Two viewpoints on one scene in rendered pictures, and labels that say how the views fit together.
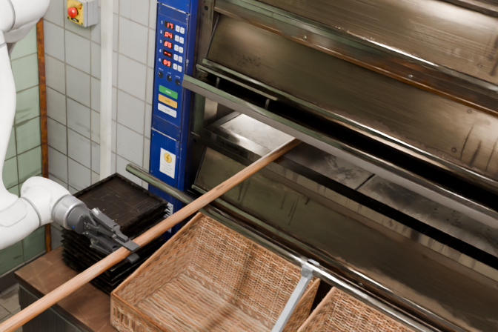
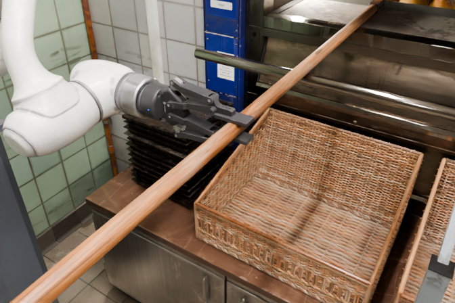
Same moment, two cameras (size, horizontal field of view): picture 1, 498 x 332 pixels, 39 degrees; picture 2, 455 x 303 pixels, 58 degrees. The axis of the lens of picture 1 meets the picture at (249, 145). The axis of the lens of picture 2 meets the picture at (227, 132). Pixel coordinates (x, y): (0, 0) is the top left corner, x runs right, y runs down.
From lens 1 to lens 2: 1.26 m
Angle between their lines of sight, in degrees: 2
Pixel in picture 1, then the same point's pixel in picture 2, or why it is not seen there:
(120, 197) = not seen: hidden behind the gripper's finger
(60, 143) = not seen: hidden behind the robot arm
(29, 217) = (83, 103)
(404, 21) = not seen: outside the picture
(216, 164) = (279, 56)
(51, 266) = (122, 187)
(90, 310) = (171, 226)
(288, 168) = (376, 34)
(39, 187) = (93, 67)
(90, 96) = (135, 19)
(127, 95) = (175, 5)
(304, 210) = (396, 82)
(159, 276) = (236, 180)
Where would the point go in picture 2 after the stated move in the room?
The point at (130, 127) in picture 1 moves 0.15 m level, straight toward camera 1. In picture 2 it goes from (181, 40) to (185, 53)
